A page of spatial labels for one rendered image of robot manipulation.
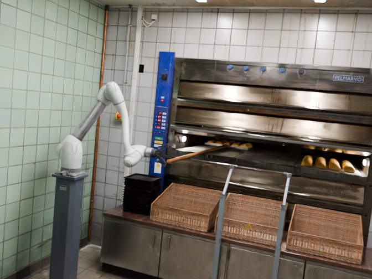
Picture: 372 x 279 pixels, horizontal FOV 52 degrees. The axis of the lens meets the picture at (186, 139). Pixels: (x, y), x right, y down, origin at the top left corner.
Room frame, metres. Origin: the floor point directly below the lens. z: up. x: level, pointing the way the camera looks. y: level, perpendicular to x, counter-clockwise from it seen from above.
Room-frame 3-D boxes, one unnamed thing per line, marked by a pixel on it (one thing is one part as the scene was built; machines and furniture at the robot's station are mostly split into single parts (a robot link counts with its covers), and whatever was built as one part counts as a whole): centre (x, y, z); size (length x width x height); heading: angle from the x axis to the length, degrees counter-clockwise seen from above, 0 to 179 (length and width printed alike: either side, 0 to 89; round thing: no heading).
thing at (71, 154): (3.01, 0.90, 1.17); 0.18 x 0.16 x 0.22; 29
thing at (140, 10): (3.96, 0.59, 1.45); 0.05 x 0.02 x 2.30; 71
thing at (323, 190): (3.51, -0.73, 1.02); 1.79 x 0.11 x 0.19; 71
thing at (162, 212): (3.45, -0.08, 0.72); 0.56 x 0.49 x 0.28; 70
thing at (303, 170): (3.53, -0.74, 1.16); 1.80 x 0.06 x 0.04; 71
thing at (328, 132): (3.51, -0.73, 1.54); 1.79 x 0.11 x 0.19; 71
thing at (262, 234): (3.26, -0.65, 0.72); 0.56 x 0.49 x 0.28; 72
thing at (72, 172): (2.98, 0.90, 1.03); 0.22 x 0.18 x 0.06; 165
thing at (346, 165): (3.74, -1.42, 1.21); 0.61 x 0.48 x 0.06; 161
